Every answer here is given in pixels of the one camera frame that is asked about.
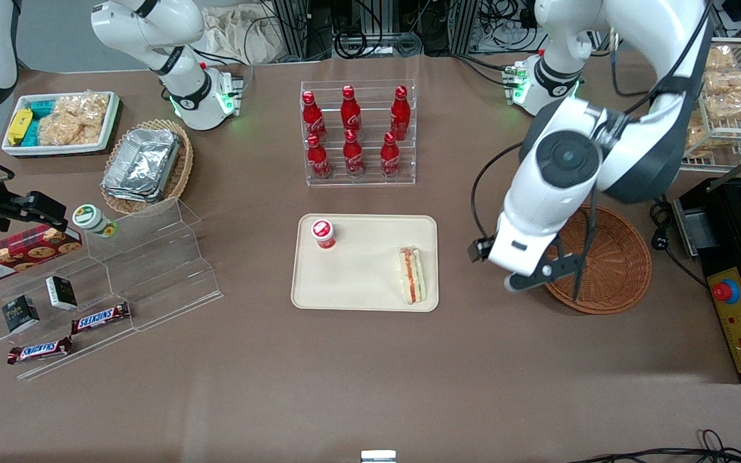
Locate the triangular sandwich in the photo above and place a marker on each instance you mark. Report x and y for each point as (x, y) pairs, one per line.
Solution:
(412, 276)

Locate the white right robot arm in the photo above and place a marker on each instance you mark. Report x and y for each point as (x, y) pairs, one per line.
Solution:
(184, 83)

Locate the round brown wicker basket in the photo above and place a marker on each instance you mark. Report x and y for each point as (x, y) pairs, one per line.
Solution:
(618, 263)

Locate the white rectangular snack tray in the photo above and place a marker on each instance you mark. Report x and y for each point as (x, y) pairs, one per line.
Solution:
(10, 149)

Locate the oval light wicker basket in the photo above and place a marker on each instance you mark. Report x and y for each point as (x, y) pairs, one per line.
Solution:
(181, 170)

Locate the beige plastic tray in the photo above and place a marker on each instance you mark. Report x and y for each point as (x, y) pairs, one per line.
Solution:
(357, 276)

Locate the green-lidded white jar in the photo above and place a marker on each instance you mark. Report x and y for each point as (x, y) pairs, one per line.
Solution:
(92, 220)

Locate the red cookie box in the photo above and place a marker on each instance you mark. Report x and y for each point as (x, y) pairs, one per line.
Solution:
(20, 254)

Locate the aluminium foil container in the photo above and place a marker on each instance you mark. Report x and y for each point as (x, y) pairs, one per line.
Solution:
(145, 161)
(123, 195)

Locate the teal snack packet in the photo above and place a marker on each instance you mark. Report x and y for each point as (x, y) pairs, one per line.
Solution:
(32, 133)
(42, 108)

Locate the clear bag of crackers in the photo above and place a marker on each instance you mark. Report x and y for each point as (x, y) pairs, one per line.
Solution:
(87, 106)
(68, 132)

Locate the small black carton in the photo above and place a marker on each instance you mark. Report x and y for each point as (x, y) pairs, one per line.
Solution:
(20, 314)
(62, 292)

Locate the yellow snack packet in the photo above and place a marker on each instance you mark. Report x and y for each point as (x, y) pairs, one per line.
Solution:
(19, 125)

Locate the Snickers chocolate bar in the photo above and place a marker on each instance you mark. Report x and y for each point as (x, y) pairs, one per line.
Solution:
(39, 350)
(100, 317)

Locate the clear acrylic stepped shelf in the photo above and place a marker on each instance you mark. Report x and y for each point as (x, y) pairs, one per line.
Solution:
(152, 276)

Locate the bagged fried snack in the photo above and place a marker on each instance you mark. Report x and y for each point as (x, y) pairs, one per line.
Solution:
(720, 58)
(732, 106)
(696, 136)
(727, 82)

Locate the red cola bottle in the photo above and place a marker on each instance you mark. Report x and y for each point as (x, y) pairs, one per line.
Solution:
(389, 157)
(400, 116)
(353, 157)
(350, 112)
(311, 119)
(318, 161)

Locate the clear acrylic bottle rack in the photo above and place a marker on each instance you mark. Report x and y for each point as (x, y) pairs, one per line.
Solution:
(370, 180)

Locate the small red-capped drink bottle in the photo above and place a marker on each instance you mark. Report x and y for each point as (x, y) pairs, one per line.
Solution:
(323, 234)

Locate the beige cloth bag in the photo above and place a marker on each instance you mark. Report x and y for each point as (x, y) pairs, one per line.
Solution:
(235, 35)

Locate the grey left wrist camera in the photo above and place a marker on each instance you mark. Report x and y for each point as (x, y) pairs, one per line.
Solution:
(512, 283)

